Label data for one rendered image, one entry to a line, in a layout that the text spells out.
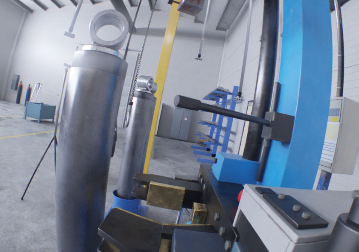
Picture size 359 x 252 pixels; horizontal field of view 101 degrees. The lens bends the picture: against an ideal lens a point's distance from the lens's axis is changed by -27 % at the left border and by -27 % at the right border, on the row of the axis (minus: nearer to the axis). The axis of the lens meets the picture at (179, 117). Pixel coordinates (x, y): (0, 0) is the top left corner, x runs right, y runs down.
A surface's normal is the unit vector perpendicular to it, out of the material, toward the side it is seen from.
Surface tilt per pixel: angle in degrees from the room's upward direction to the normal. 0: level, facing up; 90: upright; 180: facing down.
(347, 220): 0
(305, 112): 90
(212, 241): 0
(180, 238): 0
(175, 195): 90
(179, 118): 90
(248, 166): 90
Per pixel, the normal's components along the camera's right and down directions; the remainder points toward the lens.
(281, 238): -0.98, -0.19
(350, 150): 0.01, 0.01
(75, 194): 0.23, 0.05
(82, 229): 0.47, 0.10
